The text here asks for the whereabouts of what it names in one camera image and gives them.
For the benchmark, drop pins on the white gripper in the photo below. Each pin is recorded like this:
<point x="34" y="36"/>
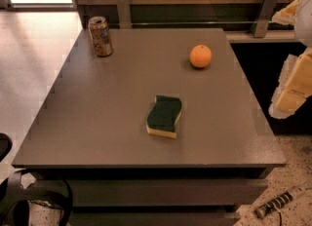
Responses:
<point x="304" y="21"/>

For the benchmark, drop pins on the orange soda can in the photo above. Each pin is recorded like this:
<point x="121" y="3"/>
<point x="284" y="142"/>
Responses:
<point x="100" y="35"/>

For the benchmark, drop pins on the orange fruit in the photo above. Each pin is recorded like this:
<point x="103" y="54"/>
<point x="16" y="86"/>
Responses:
<point x="200" y="56"/>

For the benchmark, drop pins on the green and yellow sponge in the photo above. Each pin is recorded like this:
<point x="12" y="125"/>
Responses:
<point x="164" y="115"/>

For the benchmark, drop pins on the grey drawer cabinet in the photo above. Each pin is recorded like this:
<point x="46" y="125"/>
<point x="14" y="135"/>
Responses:
<point x="91" y="131"/>

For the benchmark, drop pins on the power strip on floor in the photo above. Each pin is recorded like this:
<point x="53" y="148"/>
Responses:
<point x="280" y="201"/>

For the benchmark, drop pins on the black chair base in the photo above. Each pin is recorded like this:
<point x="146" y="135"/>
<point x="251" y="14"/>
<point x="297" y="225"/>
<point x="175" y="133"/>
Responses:
<point x="43" y="202"/>

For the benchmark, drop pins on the right metal wall bracket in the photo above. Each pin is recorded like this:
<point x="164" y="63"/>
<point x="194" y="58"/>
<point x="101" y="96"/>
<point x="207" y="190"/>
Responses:
<point x="264" y="16"/>

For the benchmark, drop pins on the metal wall bracket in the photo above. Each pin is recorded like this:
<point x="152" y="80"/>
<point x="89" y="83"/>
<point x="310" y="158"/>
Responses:
<point x="264" y="16"/>
<point x="124" y="14"/>

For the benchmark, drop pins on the left metal wall bracket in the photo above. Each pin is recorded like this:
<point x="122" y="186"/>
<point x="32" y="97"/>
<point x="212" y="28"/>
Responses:
<point x="124" y="14"/>

